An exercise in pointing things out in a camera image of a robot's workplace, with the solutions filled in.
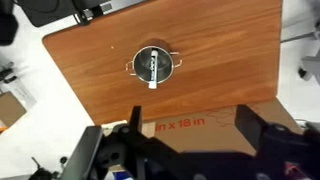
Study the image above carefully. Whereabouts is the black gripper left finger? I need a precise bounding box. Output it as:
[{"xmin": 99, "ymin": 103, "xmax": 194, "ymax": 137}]
[{"xmin": 129, "ymin": 106, "xmax": 142, "ymax": 132}]

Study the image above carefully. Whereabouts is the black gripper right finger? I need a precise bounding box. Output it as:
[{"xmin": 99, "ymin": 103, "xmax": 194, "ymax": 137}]
[{"xmin": 235, "ymin": 105, "xmax": 269, "ymax": 151}]

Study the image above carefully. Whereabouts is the black white dry-erase marker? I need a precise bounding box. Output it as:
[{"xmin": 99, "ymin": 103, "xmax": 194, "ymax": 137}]
[{"xmin": 148, "ymin": 49, "xmax": 158, "ymax": 90}]

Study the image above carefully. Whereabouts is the small silver pot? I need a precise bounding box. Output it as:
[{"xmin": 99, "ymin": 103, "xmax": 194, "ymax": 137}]
[{"xmin": 125, "ymin": 45, "xmax": 182, "ymax": 84}]

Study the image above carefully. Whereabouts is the brown cardboard box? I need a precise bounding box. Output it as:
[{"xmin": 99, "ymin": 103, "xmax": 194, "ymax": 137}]
[{"xmin": 141, "ymin": 98, "xmax": 304, "ymax": 157}]

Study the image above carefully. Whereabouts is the wooden desk board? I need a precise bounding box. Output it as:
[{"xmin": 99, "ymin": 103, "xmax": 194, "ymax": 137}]
[{"xmin": 43, "ymin": 0, "xmax": 282, "ymax": 124}]

